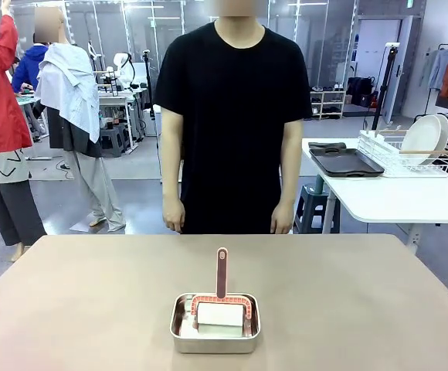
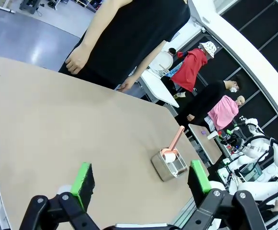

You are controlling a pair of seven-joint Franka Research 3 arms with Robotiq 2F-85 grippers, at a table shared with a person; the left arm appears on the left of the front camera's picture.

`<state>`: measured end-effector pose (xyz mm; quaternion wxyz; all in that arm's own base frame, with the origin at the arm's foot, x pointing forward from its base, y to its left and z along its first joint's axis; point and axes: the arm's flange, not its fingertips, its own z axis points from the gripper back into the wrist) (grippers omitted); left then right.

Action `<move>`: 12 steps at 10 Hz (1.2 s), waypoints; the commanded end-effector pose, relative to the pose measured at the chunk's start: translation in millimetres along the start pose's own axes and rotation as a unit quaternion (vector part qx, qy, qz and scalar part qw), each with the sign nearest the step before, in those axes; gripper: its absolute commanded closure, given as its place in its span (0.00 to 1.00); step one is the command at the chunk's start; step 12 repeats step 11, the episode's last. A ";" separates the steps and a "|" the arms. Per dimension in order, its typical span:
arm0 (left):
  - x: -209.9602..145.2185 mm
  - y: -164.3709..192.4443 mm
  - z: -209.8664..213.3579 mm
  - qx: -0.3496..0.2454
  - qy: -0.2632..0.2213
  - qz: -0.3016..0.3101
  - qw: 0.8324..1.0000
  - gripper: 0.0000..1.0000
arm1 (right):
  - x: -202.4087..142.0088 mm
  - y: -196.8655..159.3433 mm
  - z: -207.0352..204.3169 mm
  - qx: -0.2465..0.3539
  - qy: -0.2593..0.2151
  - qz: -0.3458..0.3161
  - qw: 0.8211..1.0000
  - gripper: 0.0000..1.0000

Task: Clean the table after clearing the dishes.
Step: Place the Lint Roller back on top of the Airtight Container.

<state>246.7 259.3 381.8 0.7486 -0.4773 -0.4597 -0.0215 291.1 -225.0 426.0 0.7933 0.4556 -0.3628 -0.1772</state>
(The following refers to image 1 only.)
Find black camera pole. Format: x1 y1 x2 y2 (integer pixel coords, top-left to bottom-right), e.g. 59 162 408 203
141 49 160 155

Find cream plate in rack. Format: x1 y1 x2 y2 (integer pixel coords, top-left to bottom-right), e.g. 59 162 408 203
400 114 443 166
434 114 448 152

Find black floor cable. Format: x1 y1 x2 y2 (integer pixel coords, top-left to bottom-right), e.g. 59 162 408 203
42 161 75 181

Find rectangular stainless steel tray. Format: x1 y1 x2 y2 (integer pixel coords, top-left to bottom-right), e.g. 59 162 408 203
168 292 263 355

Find black camera tripod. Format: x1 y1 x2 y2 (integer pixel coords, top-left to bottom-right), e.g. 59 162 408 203
372 42 401 131

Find person in black t-shirt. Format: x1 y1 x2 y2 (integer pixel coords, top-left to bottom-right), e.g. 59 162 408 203
153 15 313 235

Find grey hanging shirt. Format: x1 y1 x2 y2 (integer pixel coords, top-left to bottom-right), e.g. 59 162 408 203
420 48 448 92

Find stacked grey stools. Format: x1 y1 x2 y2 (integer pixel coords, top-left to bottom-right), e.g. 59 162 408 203
99 123 130 158

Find dark bags pile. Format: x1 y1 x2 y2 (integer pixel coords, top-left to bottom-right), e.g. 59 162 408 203
347 77 379 108

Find white frame workbench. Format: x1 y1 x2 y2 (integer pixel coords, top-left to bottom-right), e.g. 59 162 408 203
97 87 148 152

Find person's left hand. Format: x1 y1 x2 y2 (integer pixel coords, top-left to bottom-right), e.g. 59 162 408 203
270 203 297 235

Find white shoe rack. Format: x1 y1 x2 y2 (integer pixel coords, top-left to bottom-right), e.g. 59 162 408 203
310 87 347 119

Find mannequin in white shirt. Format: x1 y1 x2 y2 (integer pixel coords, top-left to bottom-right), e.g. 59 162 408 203
32 7 127 233

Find white wire dish rack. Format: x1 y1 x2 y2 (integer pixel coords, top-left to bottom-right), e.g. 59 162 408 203
358 129 448 179

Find person's left forearm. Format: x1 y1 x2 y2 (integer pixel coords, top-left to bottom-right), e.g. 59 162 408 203
280 152 304 209

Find background person blue hoodie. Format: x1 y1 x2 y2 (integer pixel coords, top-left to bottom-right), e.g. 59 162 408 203
12 43 49 94

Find pink handled lint roller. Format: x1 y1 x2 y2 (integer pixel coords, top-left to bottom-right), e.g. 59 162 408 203
190 247 256 337

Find person's right hand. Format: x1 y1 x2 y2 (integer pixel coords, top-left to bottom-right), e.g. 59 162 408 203
162 196 188 233

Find person's right forearm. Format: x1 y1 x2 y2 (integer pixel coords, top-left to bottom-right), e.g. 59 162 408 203
161 152 185 203

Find black folded cloth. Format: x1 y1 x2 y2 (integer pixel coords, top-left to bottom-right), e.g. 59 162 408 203
308 141 347 152

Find black tray with handles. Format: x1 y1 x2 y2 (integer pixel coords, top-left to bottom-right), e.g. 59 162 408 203
307 148 385 179

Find grey plastic step stool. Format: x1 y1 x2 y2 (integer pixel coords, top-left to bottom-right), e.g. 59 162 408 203
294 184 341 235

